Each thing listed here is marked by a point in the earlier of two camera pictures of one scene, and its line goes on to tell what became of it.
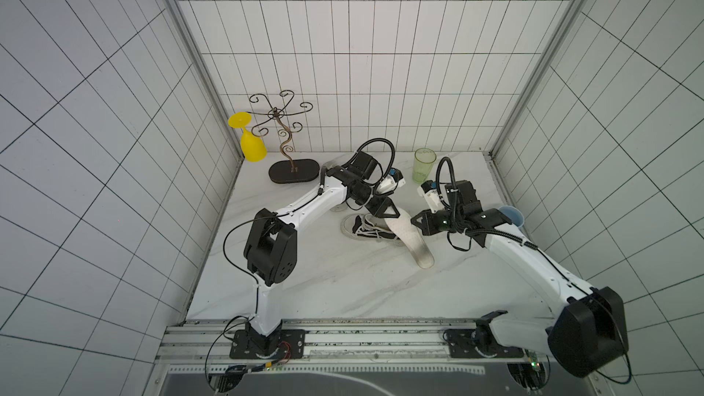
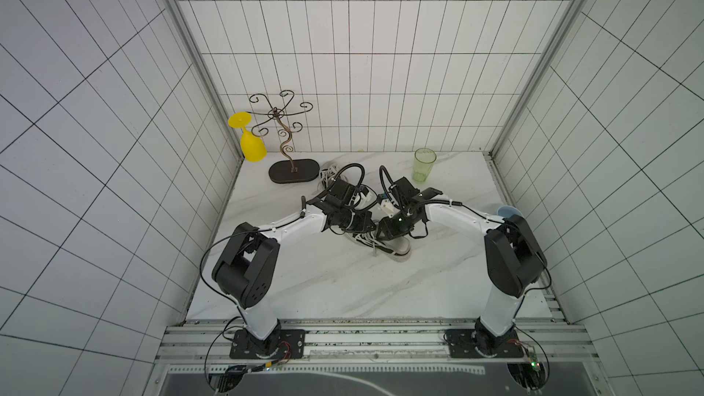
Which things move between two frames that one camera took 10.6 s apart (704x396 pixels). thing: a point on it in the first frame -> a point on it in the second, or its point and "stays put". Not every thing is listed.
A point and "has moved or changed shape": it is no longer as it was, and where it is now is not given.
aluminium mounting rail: [400, 343] stays put
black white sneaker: [367, 226] has moved or changed shape
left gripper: [382, 206] -> [364, 218]
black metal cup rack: [285, 172] stays put
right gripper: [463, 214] -> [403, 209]
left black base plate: [291, 346] stays put
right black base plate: [464, 343] stays put
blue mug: [514, 214] stays put
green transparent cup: [424, 159] stays put
